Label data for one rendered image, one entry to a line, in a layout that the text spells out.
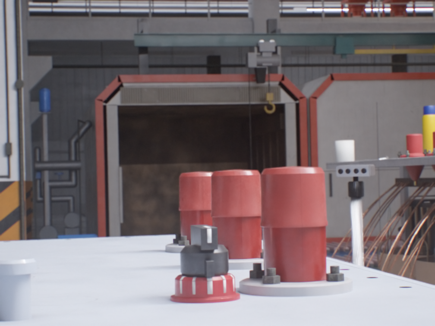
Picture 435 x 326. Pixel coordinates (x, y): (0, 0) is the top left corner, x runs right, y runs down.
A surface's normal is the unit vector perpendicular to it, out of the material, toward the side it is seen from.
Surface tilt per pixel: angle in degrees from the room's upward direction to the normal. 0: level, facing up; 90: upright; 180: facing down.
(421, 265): 90
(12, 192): 90
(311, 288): 90
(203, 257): 90
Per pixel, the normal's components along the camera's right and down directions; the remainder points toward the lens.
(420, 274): -0.98, 0.02
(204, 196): 0.22, -0.04
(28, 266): 0.78, -0.03
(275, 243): -0.62, 0.01
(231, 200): -0.26, -0.03
